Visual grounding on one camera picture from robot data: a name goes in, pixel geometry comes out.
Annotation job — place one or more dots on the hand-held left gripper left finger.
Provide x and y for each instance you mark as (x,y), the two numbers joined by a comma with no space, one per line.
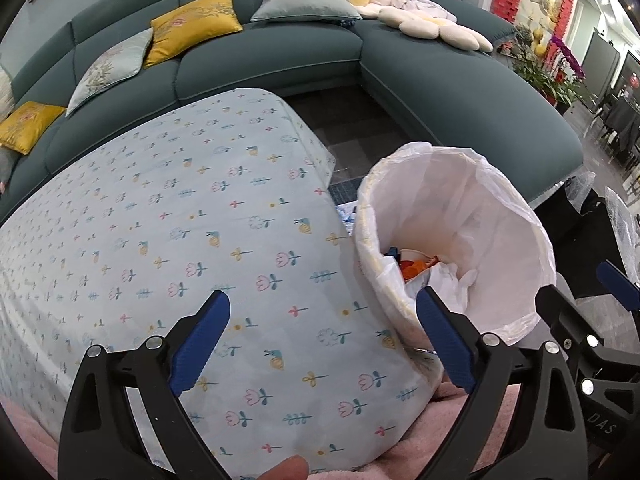
(200,340)

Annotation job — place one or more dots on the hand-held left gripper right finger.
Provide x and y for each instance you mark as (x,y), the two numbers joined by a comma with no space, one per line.
(445,340)

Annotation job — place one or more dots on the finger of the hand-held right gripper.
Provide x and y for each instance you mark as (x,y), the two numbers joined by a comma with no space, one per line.
(617,277)
(565,310)

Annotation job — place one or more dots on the white tissue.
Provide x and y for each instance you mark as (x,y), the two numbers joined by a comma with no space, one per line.
(445,280)

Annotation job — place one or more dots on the white lined waste bin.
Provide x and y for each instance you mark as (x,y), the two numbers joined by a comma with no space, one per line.
(500,220)

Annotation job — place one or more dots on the person's left hand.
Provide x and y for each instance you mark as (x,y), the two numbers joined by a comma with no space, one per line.
(280,469)

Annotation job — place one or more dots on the large bubble wrap sheet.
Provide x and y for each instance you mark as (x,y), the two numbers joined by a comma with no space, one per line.
(622,230)

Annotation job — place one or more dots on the orange wrapper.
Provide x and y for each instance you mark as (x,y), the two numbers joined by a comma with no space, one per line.
(412,269)

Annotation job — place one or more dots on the small bubble wrap sheet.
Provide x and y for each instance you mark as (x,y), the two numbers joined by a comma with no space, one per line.
(580,190)

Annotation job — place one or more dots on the floral tablecloth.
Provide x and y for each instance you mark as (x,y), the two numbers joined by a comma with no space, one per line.
(175,210)

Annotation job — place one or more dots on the dark dining chair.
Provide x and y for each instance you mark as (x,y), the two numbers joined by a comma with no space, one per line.
(625,120)

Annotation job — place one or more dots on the blue white packet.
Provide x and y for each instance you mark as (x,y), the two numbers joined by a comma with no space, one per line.
(345,215)

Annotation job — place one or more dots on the green potted plant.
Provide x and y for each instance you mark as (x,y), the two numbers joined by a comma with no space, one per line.
(542,75)

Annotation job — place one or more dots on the grey partition panel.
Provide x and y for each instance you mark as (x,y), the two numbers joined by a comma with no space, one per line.
(600,57)

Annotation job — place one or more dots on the purple orchid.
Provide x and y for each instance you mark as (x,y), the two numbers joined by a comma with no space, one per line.
(570,60)

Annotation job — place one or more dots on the grey plush toy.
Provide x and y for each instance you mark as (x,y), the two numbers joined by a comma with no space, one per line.
(4,170)

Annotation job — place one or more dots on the small yellow embroidered cushion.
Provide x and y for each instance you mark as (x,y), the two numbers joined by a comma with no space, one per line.
(27,122)

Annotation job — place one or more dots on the pale blue embroidered cushion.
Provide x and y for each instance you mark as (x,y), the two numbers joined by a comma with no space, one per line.
(107,72)

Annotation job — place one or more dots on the dark teal corner sofa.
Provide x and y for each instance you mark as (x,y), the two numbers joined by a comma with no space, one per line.
(400,60)

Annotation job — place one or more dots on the cream flower pillow pale centre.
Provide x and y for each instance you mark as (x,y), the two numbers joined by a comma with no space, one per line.
(440,27)

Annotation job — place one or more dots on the large yellow embroidered cushion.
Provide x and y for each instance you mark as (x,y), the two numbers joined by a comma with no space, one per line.
(195,27)

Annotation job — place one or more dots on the pink white quilted pillow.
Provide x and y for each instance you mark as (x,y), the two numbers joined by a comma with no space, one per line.
(422,5)

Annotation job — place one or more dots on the grey green cushion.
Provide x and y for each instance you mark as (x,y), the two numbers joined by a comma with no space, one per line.
(305,6)

